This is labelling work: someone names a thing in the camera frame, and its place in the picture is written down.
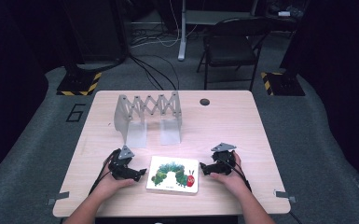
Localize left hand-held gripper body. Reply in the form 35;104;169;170
108;145;135;181

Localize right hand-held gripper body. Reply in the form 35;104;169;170
211;142;238;175

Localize white caterpillar picture book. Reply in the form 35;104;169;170
145;155;200;196

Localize person's right hand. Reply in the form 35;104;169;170
210;150;250;197

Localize person's left hand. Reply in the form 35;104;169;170
92;164;135;200

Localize grey expandable book rack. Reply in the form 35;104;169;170
113;91;183;149

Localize black folding chair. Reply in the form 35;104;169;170
196;16;273;92

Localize white desk leg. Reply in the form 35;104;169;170
177;0;188;62

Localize black curtain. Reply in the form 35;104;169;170
0;0;85;189
279;0;359;200

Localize grey desk top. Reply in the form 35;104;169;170
185;8;256;26

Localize right hand-held gripper cable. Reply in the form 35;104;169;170
216;154;253;192

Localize grey table bracket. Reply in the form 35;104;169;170
274;189;297;203
46;190;71;206

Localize black yellow striped base plate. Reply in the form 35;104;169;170
259;71;306;97
56;71;104;97

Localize black floor cables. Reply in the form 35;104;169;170
128;53;181;91

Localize white floor cables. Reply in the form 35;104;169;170
130;0;200;49

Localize black stand post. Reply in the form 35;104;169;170
60;0;130;74

